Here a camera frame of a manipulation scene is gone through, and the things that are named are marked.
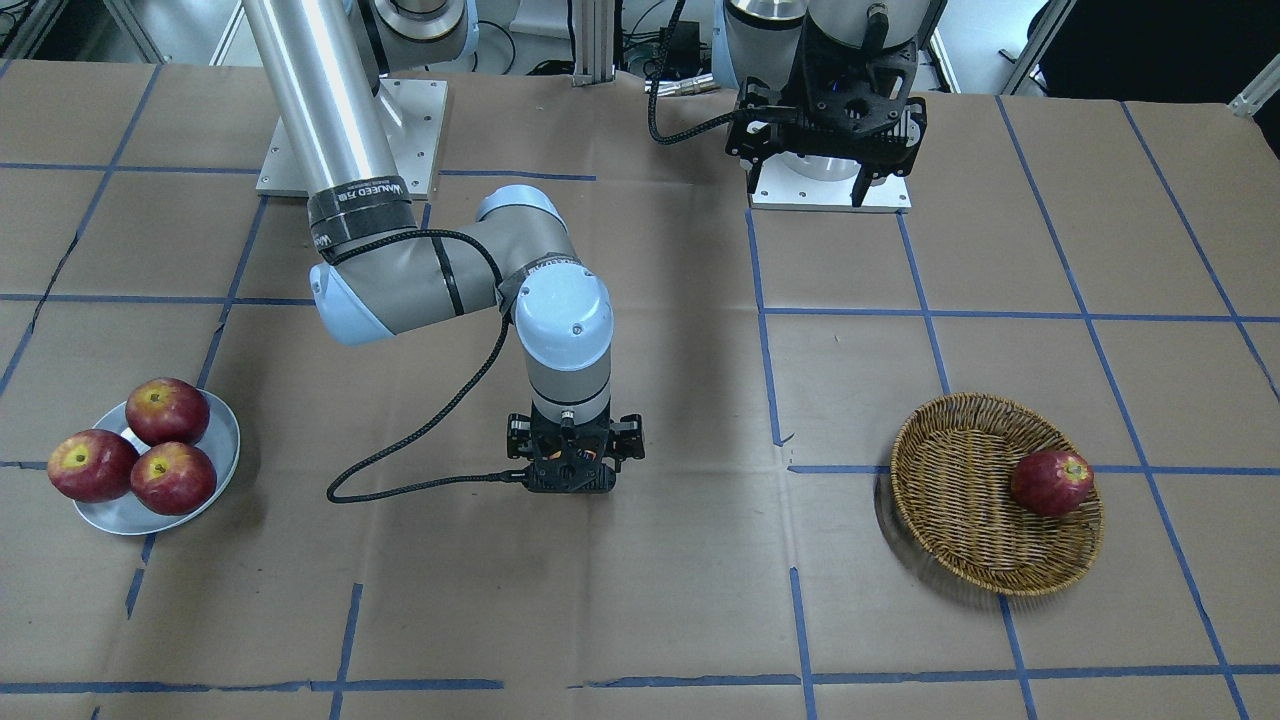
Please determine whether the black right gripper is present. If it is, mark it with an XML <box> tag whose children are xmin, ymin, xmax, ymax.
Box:
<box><xmin>506</xmin><ymin>407</ymin><xmax>645</xmax><ymax>495</ymax></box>

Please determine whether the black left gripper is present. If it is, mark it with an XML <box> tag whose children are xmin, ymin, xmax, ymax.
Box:
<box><xmin>724</xmin><ymin>20</ymin><xmax>927</xmax><ymax>209</ymax></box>

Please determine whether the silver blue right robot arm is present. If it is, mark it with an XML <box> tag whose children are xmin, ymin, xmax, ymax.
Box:
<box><xmin>244</xmin><ymin>1</ymin><xmax>645</xmax><ymax>495</ymax></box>

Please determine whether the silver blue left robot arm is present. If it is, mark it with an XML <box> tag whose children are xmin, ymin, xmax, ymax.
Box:
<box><xmin>713</xmin><ymin>1</ymin><xmax>945</xmax><ymax>208</ymax></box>

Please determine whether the woven wicker basket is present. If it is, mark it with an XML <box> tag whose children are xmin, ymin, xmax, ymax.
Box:
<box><xmin>890</xmin><ymin>392</ymin><xmax>1105</xmax><ymax>597</ymax></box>

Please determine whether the red apple in basket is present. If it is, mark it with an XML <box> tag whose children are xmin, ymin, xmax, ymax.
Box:
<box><xmin>1010</xmin><ymin>450</ymin><xmax>1094</xmax><ymax>518</ymax></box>

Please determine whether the red apple on plate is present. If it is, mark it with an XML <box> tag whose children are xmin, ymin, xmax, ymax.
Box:
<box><xmin>125</xmin><ymin>377</ymin><xmax>211</xmax><ymax>446</ymax></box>
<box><xmin>46</xmin><ymin>429</ymin><xmax>140</xmax><ymax>503</ymax></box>
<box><xmin>129</xmin><ymin>442</ymin><xmax>218</xmax><ymax>516</ymax></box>

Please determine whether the grey blue round plate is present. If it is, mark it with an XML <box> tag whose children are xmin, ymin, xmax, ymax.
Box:
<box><xmin>73</xmin><ymin>389</ymin><xmax>241</xmax><ymax>536</ymax></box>

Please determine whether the brown grid paper mat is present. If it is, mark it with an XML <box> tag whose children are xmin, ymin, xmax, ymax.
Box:
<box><xmin>1</xmin><ymin>61</ymin><xmax>1279</xmax><ymax>719</ymax></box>

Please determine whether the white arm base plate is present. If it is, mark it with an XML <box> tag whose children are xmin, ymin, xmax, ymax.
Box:
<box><xmin>749</xmin><ymin>152</ymin><xmax>913</xmax><ymax>214</ymax></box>
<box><xmin>256</xmin><ymin>78</ymin><xmax>449</xmax><ymax>201</ymax></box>

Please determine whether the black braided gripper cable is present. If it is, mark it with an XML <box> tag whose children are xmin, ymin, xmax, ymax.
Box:
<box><xmin>326</xmin><ymin>228</ymin><xmax>531</xmax><ymax>505</ymax></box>

